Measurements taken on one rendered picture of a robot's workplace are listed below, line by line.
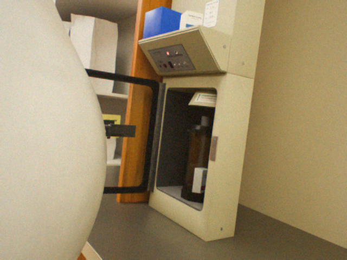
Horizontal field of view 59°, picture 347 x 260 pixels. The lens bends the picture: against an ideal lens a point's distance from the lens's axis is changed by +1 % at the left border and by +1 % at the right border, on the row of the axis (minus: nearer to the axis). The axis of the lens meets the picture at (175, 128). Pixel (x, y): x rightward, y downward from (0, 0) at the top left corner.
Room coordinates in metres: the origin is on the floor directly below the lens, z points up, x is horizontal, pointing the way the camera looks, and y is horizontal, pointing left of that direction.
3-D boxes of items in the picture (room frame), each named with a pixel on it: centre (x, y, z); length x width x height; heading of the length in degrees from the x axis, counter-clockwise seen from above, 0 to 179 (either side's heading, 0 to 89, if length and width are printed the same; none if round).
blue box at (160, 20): (1.01, 0.07, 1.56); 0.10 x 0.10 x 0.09; 36
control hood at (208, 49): (0.93, 0.02, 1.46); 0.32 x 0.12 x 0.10; 36
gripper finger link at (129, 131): (0.75, 0.13, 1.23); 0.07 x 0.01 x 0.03; 124
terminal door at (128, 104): (1.01, 0.21, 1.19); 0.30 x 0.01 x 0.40; 118
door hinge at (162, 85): (1.08, 0.06, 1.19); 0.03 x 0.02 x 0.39; 36
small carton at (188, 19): (0.89, -0.01, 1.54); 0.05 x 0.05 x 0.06; 19
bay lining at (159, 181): (1.04, -0.13, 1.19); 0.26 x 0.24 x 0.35; 36
